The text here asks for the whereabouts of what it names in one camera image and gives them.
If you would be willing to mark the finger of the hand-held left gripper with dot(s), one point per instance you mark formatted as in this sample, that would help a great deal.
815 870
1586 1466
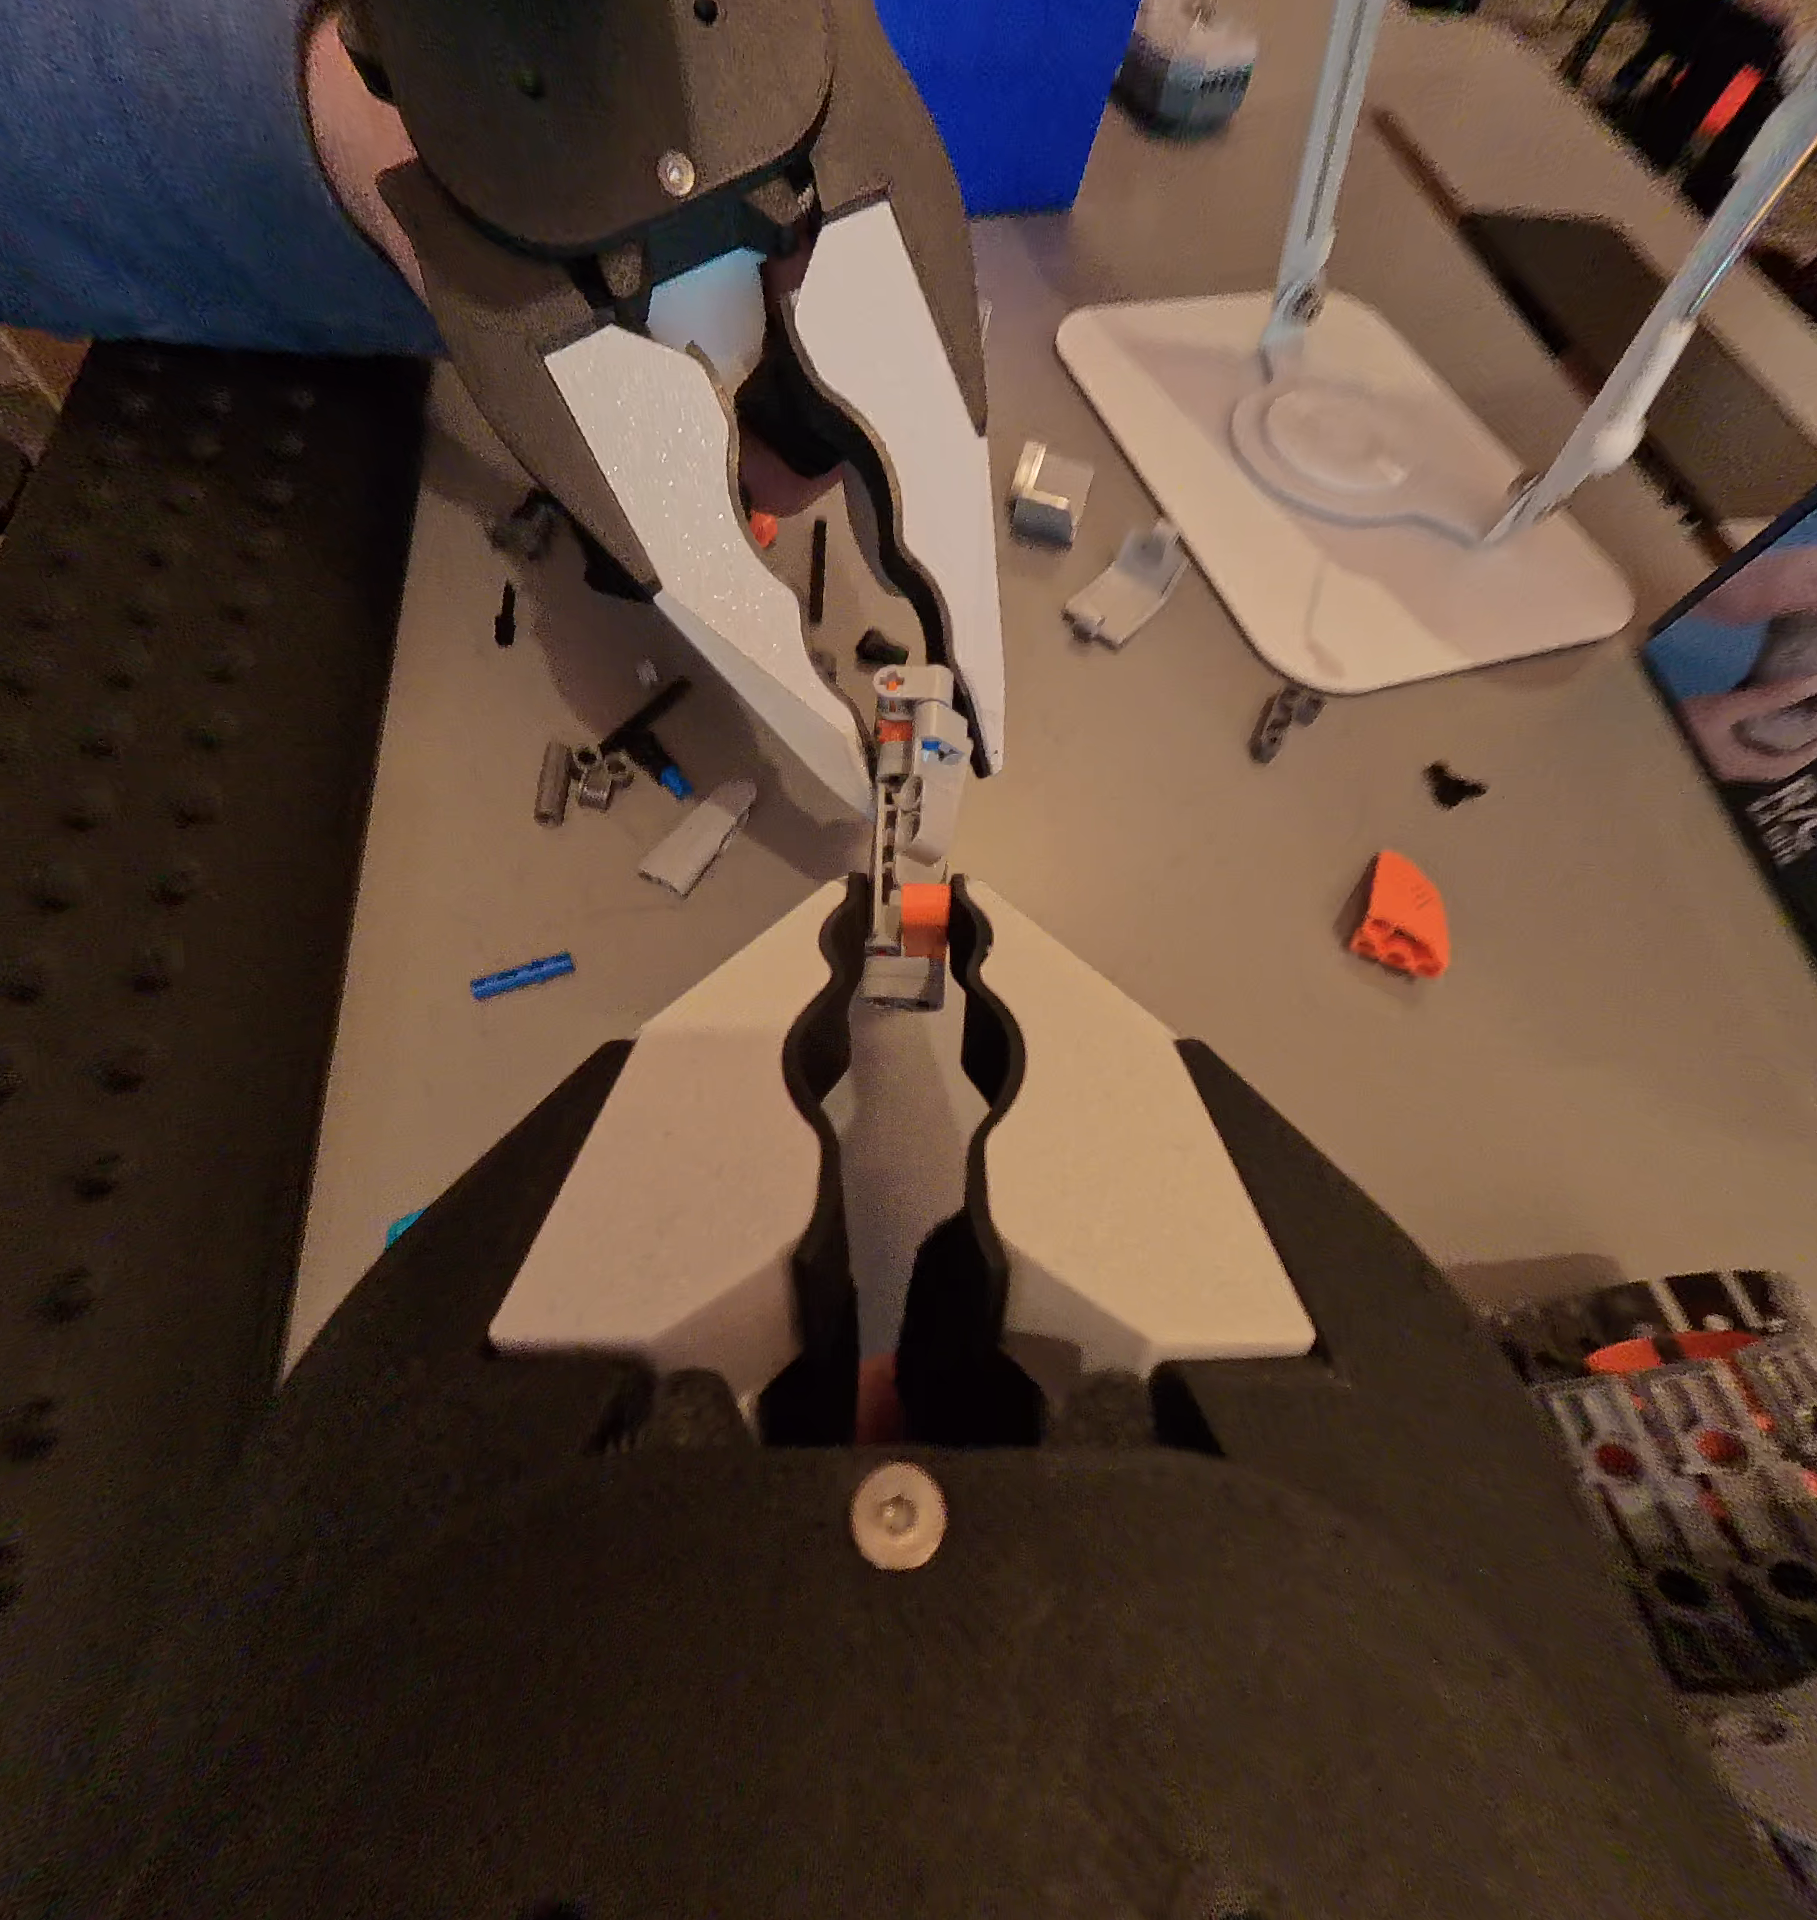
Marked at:
910 389
669 495

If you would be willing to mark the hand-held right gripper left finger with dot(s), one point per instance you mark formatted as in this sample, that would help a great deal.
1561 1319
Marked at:
655 1201

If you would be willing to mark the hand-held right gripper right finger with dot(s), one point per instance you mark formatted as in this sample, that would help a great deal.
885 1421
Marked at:
1147 1201

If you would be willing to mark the small grey holed beam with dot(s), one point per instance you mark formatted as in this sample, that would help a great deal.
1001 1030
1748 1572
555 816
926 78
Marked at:
925 689

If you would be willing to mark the grey bush blue pin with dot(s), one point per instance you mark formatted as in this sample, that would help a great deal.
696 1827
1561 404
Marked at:
950 737

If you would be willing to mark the grey cylinder assembly orange connector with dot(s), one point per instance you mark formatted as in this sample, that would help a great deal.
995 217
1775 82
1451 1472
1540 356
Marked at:
910 841

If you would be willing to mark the person's left hand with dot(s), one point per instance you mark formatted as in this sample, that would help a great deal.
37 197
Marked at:
351 167

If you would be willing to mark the grey and black connector assembly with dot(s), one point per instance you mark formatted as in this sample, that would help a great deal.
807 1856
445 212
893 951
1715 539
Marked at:
527 528

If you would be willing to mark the medium black axle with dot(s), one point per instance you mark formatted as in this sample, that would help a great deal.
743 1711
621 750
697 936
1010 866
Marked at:
819 570

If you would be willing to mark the bluish grey curved panel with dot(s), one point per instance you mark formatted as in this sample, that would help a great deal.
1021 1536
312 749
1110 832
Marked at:
1051 495

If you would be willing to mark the long black axle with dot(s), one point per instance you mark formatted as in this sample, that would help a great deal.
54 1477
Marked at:
650 716

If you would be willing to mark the turquoise plastic tool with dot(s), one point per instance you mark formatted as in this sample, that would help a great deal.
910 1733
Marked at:
408 1230

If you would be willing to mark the blue holed rod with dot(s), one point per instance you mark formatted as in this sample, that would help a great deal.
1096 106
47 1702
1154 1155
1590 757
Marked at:
522 977

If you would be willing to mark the black angled connector blue pin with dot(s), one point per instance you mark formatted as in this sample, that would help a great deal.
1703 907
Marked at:
671 773

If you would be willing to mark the grey cross connector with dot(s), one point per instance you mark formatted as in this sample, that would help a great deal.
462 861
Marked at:
604 778

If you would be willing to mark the light grey hinged panel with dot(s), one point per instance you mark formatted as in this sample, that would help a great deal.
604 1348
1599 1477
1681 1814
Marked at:
1127 585

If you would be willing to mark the blue storage bin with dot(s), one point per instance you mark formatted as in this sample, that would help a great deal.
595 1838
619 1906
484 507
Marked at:
1015 106

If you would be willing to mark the grey tube connector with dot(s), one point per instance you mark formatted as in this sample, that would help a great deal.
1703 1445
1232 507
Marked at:
554 784

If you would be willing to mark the white curved panel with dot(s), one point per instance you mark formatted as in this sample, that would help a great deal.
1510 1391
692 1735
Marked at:
697 841

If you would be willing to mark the grey motor block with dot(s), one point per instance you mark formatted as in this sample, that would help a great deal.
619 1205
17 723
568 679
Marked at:
1186 68

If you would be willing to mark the dark grey angled beam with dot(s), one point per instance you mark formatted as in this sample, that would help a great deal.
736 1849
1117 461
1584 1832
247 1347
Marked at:
1287 726

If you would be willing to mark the small black connector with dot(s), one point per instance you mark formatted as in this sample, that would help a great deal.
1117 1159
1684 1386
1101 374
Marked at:
1456 785

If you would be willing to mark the dark textured mat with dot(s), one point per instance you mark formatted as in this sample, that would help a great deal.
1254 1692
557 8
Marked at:
144 901

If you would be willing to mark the toy tracked robot orange wheels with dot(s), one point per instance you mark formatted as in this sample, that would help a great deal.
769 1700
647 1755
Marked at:
1703 1470

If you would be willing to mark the dark blue robot kit box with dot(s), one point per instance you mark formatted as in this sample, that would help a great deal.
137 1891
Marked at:
1792 750

